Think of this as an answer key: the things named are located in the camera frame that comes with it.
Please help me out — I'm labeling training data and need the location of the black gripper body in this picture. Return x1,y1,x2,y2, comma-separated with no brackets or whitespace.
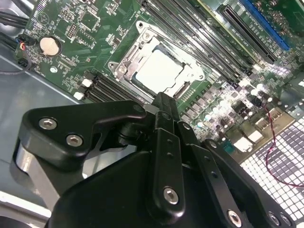
48,151,225,228

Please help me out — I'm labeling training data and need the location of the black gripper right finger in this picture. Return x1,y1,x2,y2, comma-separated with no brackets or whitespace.
167,93,298,228

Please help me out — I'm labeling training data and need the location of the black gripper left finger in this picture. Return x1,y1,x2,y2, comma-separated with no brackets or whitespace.
9,91,188,220

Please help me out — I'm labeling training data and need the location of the metal socket cover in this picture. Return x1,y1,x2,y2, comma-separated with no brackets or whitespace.
114,33,198,98

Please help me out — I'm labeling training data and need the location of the silver CPU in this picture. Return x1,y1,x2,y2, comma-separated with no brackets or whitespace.
134,45,190,95

